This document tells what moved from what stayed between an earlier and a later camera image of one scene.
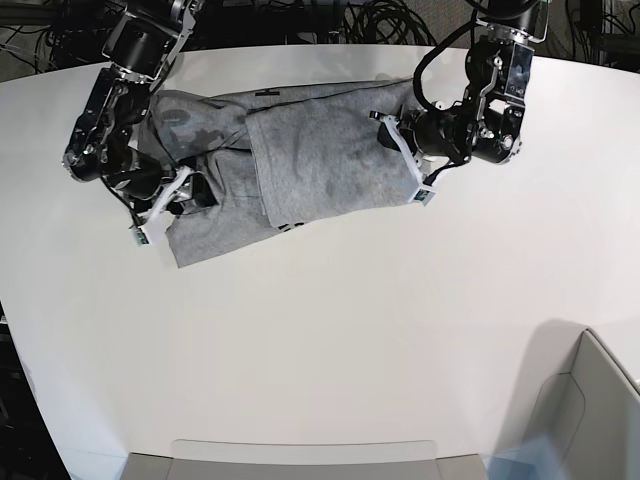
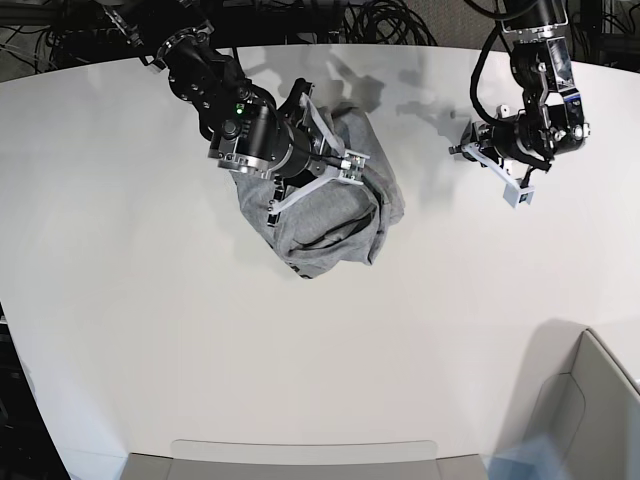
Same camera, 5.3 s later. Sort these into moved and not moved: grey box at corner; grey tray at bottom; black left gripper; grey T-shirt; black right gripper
Moved: black left gripper; grey T-shirt; black right gripper
Not moved: grey tray at bottom; grey box at corner
